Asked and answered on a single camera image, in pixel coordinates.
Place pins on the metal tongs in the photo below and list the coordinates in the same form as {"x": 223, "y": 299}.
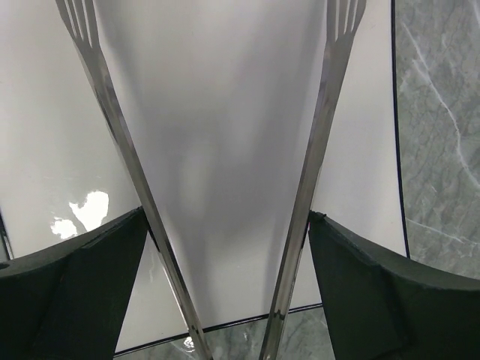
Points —
{"x": 215, "y": 107}

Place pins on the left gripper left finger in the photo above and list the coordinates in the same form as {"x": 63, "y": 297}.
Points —
{"x": 69, "y": 301}

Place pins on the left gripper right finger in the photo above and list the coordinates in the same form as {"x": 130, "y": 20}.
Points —
{"x": 381, "y": 305}

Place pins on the white square plate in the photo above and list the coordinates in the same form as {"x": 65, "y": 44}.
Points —
{"x": 62, "y": 174}

